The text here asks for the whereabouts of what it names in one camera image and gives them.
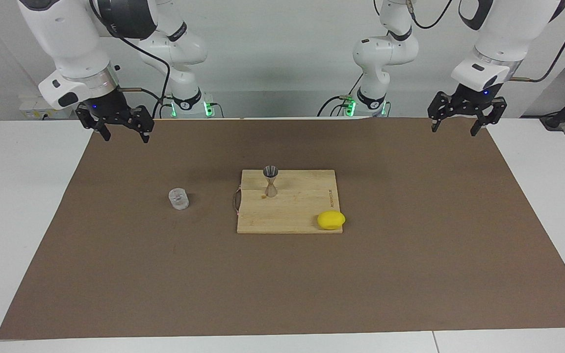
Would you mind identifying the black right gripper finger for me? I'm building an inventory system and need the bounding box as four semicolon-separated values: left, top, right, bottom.
76;109;111;142
128;105;155;144

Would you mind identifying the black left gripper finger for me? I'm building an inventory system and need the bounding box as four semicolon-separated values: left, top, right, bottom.
470;97;508;137
428;92;455;133

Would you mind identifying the small clear glass cup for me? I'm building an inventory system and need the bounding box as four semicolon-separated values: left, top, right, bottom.
168;187;190;210

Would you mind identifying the steel double jigger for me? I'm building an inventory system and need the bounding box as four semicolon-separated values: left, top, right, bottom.
263;166;279;198

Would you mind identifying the white power strip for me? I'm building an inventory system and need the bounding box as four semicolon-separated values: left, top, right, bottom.
19;96;78;121

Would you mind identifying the yellow lemon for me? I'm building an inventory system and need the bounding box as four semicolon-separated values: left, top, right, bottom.
317;211;346;230

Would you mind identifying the bamboo cutting board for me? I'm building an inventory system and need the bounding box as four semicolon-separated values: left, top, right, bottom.
234;170;343;234

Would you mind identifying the brown table mat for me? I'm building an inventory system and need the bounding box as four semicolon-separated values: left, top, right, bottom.
0;117;565;340

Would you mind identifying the black arm base cable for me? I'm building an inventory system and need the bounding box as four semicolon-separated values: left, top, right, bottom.
317;95;358;117
153;96;175;119

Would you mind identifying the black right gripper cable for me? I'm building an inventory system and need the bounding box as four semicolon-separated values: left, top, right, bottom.
91;0;172;119

